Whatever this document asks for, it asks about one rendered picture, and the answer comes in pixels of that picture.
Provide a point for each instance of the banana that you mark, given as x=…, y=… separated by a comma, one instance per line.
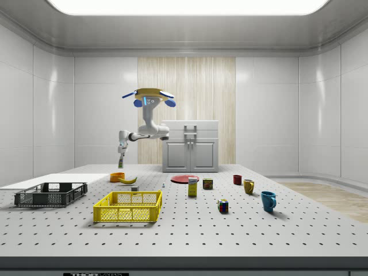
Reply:
x=128, y=181

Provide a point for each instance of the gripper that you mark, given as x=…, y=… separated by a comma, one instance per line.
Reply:
x=122, y=149

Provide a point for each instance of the small white bottle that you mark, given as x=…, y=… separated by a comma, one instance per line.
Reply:
x=121, y=162

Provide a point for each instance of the white board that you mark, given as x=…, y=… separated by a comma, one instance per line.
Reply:
x=57, y=179

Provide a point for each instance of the yellow box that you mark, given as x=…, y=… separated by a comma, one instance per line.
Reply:
x=193, y=188

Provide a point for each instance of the red plate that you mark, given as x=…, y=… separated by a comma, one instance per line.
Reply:
x=181, y=179

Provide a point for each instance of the red mug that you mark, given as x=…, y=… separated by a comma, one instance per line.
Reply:
x=237, y=180

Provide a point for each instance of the blue mug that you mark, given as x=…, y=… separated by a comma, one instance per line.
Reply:
x=268, y=201

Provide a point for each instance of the puzzle cube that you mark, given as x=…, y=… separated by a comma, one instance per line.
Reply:
x=223, y=206

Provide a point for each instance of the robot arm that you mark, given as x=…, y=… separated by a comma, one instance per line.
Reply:
x=148, y=118

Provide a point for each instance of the yellow bowl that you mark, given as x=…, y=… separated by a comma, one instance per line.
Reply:
x=116, y=178

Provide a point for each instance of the dark grey basket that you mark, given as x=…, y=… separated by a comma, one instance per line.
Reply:
x=57, y=188

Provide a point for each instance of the yellow basket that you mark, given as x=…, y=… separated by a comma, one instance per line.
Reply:
x=126, y=214

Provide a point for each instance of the flat-sided can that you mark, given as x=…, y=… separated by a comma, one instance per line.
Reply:
x=207, y=184

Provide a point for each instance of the grey cube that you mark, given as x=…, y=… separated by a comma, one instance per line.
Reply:
x=135, y=189

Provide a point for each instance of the white cabinet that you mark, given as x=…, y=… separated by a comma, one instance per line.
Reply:
x=189, y=149

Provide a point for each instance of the yellow mug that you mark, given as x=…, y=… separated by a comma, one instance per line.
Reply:
x=247, y=187

